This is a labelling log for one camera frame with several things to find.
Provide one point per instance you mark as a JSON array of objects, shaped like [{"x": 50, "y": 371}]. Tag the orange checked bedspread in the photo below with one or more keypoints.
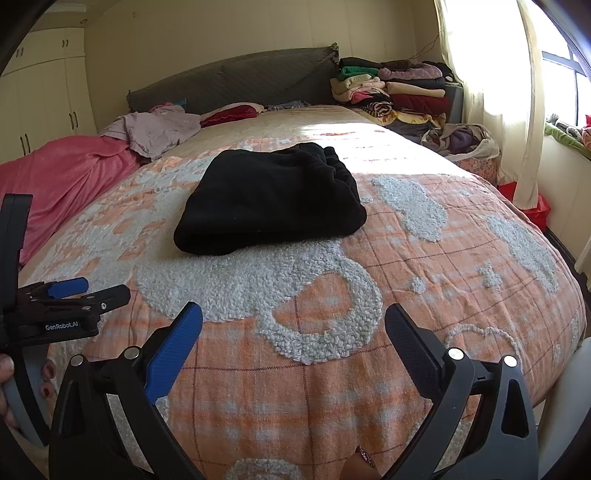
[{"x": 415, "y": 286}]

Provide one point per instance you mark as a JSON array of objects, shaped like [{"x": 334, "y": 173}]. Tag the grey nightstand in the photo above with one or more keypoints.
[{"x": 455, "y": 104}]

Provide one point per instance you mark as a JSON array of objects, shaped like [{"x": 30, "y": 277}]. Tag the pink blanket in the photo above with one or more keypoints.
[{"x": 60, "y": 175}]

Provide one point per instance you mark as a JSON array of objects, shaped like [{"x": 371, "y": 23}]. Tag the red pillow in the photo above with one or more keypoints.
[{"x": 231, "y": 113}]

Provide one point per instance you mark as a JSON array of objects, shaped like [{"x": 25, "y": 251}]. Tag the person's right hand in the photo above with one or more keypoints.
[{"x": 362, "y": 466}]

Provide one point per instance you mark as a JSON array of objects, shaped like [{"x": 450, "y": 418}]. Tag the cream curtain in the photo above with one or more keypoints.
[{"x": 503, "y": 92}]

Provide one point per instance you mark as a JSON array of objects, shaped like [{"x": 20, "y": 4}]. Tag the black sweater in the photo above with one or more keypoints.
[{"x": 268, "y": 203}]

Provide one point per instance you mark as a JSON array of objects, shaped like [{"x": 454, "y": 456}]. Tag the flower print laundry basket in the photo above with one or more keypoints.
[{"x": 480, "y": 166}]

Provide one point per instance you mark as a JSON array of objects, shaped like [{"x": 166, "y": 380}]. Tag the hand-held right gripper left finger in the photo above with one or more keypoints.
[{"x": 173, "y": 350}]

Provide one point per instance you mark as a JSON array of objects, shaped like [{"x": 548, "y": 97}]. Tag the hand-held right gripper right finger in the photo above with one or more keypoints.
[{"x": 413, "y": 350}]

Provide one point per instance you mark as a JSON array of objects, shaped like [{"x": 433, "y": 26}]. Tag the pile of folded clothes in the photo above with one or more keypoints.
[{"x": 415, "y": 99}]

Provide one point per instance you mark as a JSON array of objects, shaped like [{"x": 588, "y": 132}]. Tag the red bag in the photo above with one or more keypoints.
[{"x": 538, "y": 207}]

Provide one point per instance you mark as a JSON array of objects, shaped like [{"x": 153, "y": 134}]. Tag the lilac garment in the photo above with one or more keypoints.
[{"x": 157, "y": 131}]

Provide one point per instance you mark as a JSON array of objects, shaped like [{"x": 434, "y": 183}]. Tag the cream wardrobe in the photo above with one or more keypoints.
[{"x": 46, "y": 101}]

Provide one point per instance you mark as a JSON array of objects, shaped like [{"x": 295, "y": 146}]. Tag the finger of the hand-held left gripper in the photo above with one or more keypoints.
[
  {"x": 69, "y": 287},
  {"x": 111, "y": 297}
]

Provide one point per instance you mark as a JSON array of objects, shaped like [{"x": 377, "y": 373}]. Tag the white rounded object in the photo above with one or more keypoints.
[{"x": 565, "y": 406}]

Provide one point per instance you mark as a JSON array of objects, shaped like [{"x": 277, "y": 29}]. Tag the grey patterned cloth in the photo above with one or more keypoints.
[{"x": 286, "y": 105}]

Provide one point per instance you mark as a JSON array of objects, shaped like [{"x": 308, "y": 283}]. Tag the green cloth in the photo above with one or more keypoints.
[{"x": 561, "y": 138}]

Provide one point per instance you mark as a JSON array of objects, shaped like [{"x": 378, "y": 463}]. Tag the person's left hand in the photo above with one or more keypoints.
[{"x": 48, "y": 378}]

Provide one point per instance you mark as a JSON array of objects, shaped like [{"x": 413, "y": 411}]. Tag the purple garment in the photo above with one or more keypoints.
[{"x": 461, "y": 138}]

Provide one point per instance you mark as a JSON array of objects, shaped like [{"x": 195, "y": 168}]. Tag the window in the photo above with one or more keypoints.
[{"x": 561, "y": 87}]

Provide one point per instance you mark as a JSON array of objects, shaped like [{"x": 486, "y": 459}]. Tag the grey quilted headboard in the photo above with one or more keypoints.
[{"x": 240, "y": 74}]

